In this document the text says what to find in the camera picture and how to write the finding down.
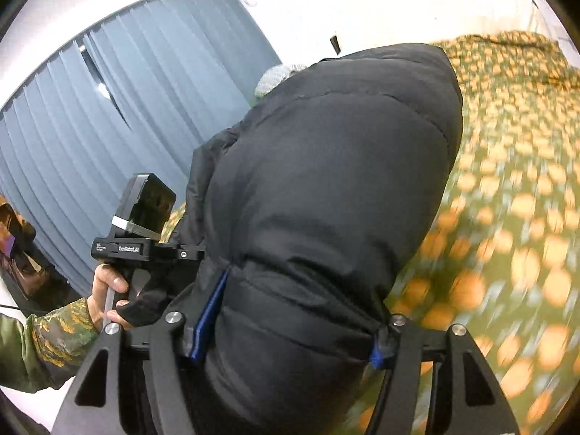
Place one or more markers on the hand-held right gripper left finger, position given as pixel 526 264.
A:
pixel 208 317

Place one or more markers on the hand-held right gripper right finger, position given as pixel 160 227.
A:
pixel 403 340

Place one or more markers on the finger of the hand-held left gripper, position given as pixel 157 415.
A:
pixel 181 253

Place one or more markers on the black puffer jacket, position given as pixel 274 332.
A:
pixel 326 190

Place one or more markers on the person's left forearm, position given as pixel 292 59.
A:
pixel 45 344

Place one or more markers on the person's left hand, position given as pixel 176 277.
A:
pixel 98 299

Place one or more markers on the blue-grey pleated curtain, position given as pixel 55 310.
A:
pixel 113 122

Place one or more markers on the grey checked cloth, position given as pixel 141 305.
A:
pixel 276 79

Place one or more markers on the orange floral green bedspread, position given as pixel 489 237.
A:
pixel 512 167

